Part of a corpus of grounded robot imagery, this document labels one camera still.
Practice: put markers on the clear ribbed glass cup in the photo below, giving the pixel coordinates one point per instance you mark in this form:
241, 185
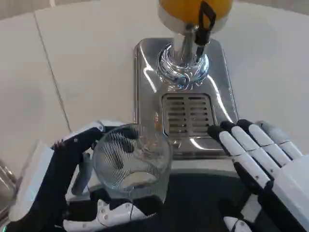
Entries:
135, 166

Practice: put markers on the orange juice drink dispenser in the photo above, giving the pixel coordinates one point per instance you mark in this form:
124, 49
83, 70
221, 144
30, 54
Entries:
149, 79

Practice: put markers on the robot left silver forearm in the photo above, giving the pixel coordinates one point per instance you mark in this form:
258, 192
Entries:
6, 183

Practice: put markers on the steel drip tray grid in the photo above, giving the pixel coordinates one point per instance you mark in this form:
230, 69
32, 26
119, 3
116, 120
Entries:
187, 113

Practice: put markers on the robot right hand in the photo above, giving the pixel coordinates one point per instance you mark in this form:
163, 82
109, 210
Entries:
270, 164

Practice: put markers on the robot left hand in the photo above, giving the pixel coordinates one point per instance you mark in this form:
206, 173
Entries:
56, 166

